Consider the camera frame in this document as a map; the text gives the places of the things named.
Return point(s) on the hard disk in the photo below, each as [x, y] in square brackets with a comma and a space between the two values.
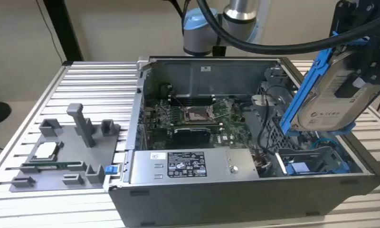
[329, 102]

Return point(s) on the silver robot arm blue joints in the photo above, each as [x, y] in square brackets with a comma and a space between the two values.
[196, 35]

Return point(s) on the grey metal disk bay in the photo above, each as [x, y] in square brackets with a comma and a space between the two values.
[304, 154]

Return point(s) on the blue carrier in bay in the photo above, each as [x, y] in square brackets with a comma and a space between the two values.
[298, 168]

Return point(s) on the green motherboard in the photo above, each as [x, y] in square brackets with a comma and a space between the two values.
[230, 128]

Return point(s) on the CPU socket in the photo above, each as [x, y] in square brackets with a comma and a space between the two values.
[197, 114]

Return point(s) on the silver power supply unit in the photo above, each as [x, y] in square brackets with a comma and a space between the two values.
[145, 171]

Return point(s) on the small blue latch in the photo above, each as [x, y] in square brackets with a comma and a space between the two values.
[109, 169]

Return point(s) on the grey parts rack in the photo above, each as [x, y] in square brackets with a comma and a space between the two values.
[66, 147]

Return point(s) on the green RAM stick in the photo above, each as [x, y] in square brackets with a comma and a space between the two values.
[60, 164]

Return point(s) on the silver CPU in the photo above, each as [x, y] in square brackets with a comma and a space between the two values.
[45, 150]

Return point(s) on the black frame post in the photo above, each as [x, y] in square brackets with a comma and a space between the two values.
[62, 28]

